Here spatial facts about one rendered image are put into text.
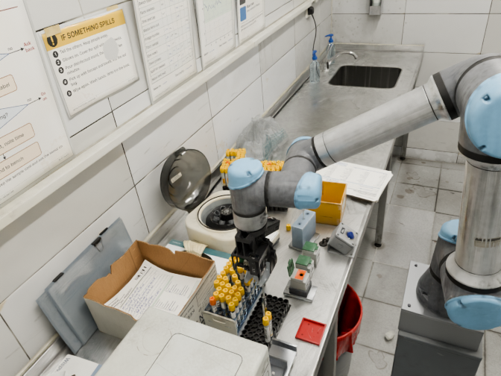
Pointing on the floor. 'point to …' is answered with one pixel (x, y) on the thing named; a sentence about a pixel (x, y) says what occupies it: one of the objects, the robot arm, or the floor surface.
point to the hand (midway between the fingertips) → (262, 277)
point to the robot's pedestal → (432, 357)
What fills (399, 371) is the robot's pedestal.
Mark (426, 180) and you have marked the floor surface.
